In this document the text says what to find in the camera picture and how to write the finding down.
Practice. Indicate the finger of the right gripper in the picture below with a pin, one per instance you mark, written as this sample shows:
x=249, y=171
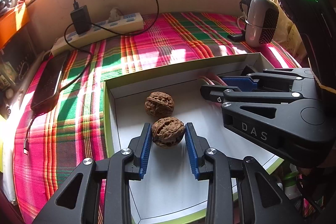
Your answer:
x=294, y=94
x=270, y=80

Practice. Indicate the pink carabiner clip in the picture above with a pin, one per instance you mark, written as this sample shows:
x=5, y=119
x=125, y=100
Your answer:
x=212, y=79

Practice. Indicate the orange tray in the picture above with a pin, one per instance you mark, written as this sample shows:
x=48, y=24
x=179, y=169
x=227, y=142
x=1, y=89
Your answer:
x=12, y=22

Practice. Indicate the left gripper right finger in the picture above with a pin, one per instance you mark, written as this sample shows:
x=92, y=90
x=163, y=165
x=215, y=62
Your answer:
x=208, y=163

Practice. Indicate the white portable heater fan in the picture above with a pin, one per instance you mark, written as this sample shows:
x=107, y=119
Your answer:
x=261, y=18

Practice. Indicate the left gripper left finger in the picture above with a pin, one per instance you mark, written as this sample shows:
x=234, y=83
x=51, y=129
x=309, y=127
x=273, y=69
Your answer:
x=128, y=164

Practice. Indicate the black smartphone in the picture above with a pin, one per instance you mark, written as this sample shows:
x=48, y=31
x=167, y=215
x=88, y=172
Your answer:
x=48, y=88

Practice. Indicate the white power strip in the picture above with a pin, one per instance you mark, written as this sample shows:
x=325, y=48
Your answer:
x=106, y=29

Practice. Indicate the plaid pink green bedsheet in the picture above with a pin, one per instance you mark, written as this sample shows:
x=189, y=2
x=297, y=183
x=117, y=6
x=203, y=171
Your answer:
x=49, y=147

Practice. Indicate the black charger adapter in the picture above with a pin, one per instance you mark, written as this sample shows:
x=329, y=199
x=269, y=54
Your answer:
x=80, y=18

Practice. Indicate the brown walnut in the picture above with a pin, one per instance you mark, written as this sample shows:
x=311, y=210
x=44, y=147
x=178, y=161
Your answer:
x=167, y=132
x=159, y=105

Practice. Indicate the green grey cardboard box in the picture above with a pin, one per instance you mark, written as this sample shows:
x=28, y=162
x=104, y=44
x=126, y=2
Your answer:
x=169, y=191

